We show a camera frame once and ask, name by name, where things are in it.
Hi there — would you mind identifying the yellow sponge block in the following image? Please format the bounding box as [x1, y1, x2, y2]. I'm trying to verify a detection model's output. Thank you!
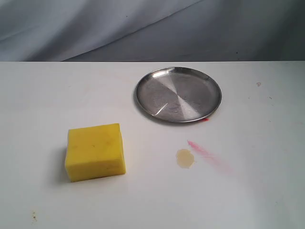
[64, 124, 126, 182]

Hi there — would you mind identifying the round steel plate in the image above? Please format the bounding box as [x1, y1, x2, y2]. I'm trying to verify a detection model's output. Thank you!
[134, 67, 222, 123]

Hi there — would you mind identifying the grey backdrop cloth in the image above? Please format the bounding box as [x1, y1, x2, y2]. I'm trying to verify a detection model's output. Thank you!
[0, 0, 305, 62]

